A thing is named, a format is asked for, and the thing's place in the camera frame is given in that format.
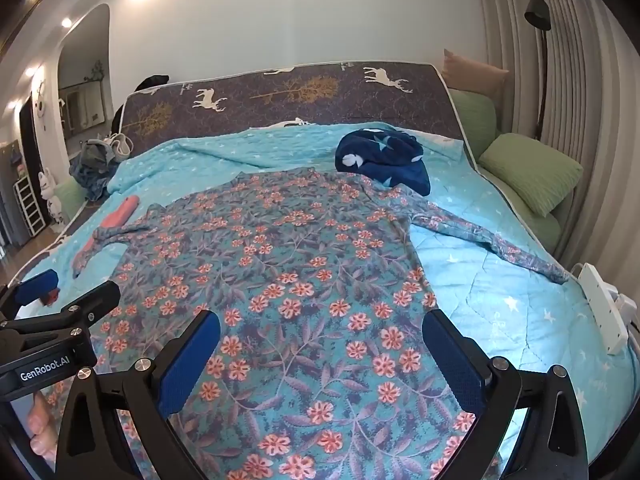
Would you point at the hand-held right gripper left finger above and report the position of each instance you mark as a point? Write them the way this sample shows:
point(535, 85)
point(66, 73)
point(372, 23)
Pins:
point(190, 360)

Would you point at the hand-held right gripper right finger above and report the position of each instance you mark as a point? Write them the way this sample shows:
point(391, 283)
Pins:
point(455, 365)

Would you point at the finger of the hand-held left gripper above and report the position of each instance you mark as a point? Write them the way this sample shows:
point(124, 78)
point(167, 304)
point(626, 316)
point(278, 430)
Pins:
point(85, 307)
point(37, 282)

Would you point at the floral long-sleeved shirt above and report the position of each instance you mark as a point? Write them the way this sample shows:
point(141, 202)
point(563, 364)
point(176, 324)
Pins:
point(300, 270)

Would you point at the grey blue clothes pile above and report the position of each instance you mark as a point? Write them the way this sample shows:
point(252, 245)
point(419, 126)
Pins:
point(92, 167)

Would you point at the person's left hand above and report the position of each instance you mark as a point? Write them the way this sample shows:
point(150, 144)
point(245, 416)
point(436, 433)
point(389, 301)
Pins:
point(42, 425)

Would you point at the white shelf rack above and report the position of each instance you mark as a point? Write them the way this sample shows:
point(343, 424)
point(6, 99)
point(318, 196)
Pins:
point(27, 205)

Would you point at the coral folded cloth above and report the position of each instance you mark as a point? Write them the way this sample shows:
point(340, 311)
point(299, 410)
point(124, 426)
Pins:
point(120, 212)

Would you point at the light blue star blanket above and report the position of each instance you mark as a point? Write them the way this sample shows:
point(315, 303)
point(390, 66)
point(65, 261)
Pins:
point(500, 270)

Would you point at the white power strip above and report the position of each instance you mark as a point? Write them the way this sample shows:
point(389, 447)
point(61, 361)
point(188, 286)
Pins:
point(597, 305)

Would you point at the white bag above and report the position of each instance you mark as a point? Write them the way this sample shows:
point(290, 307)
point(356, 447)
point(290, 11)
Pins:
point(122, 147)

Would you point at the green bed sheet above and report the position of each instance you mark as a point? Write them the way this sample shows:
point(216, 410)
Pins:
point(542, 225)

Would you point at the white plug adapter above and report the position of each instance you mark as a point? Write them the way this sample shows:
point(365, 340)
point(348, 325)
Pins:
point(625, 310)

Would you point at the green pillow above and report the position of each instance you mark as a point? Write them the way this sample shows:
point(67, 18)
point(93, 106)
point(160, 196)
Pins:
point(472, 120)
point(530, 170)

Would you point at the navy blue fleece garment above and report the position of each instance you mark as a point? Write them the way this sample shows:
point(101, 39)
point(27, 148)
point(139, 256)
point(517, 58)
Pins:
point(380, 160)

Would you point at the dark deer print mattress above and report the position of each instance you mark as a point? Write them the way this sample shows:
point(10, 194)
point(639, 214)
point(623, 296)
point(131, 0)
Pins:
point(300, 95)

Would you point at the pink pillow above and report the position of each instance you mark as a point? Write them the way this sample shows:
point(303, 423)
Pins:
point(470, 72)

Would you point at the beige pleated curtain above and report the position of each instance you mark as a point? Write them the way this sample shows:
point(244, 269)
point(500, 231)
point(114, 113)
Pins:
point(590, 85)

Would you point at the black floor lamp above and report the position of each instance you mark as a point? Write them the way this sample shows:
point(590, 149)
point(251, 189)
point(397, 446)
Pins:
point(537, 12)

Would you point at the framed wall mirror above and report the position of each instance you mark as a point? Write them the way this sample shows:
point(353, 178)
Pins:
point(82, 105)

